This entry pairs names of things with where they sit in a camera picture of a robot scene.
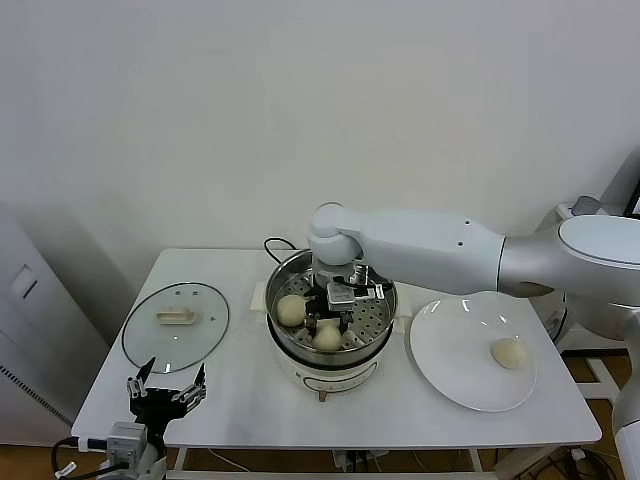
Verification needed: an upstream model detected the cream electric cooker base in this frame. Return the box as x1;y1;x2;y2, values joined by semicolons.
248;282;414;404

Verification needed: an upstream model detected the white round plate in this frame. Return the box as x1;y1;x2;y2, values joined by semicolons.
409;298;539;412

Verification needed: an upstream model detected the white power strip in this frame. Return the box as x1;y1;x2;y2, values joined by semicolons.
332;449;389;472

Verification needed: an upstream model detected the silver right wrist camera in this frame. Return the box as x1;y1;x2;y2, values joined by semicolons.
324;280;386;314

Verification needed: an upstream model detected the white metal cabinet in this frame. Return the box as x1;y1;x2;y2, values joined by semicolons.
0;207;112;449

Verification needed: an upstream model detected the black cooker power cord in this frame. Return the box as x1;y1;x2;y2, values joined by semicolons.
263;238;297;265

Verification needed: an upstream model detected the stainless steel steamer basket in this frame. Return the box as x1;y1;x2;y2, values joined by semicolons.
264;248;400;369

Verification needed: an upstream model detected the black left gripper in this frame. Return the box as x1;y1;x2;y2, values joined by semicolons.
125;355;208;434

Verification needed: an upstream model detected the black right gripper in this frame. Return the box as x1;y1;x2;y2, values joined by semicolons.
301;292;357;337

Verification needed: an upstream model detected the white table frame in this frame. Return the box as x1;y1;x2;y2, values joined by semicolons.
164;444;506;480

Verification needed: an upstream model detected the grey cylindrical speaker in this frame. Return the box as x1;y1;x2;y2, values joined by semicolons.
569;195;602;216

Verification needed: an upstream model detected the black laptop screen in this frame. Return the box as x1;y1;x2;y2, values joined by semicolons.
619;174;640;219

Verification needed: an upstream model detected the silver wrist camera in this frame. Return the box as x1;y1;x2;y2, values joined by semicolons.
324;280;386;314
107;422;149;465

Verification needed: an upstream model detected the glass lid with cream handle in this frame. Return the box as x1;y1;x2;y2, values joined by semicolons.
121;283;231;375

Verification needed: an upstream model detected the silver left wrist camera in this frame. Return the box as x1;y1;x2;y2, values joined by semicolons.
107;422;149;465

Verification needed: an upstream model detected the white steamed baozi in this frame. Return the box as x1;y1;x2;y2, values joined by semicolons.
489;337;529;371
276;294;307;328
312;324;344;354

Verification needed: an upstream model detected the black left wrist camera cable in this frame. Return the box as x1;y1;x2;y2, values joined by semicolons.
49;434;111;479

